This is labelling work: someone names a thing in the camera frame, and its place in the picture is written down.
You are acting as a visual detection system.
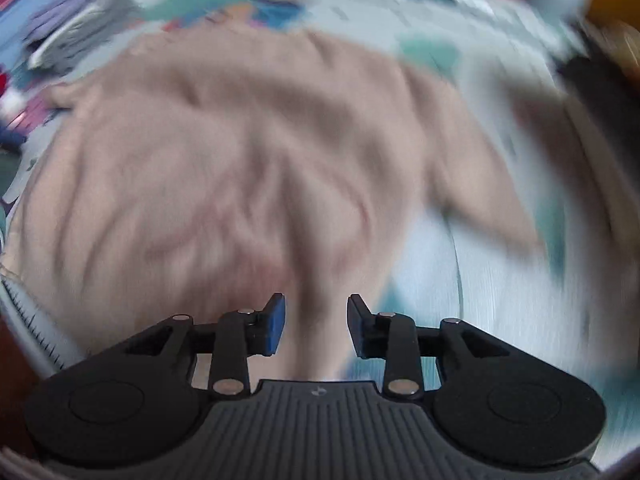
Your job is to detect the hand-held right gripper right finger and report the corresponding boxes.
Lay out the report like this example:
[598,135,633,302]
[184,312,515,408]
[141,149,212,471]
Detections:
[347,294,511,397]

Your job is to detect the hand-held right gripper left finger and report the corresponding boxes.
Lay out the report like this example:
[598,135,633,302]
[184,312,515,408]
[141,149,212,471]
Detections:
[122,292,287,397]

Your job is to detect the beige knit sweater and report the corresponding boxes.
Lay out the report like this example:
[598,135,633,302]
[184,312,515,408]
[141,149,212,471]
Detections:
[5,30,547,386]

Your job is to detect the printed play mat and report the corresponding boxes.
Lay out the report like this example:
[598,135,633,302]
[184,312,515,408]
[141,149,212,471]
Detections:
[0,0,631,466]

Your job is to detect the grey folded garment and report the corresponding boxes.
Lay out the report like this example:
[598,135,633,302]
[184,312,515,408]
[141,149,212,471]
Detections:
[30,0,147,73]

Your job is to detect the purple folded garment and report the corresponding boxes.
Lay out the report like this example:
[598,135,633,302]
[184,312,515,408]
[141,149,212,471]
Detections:
[27,0,113,41]

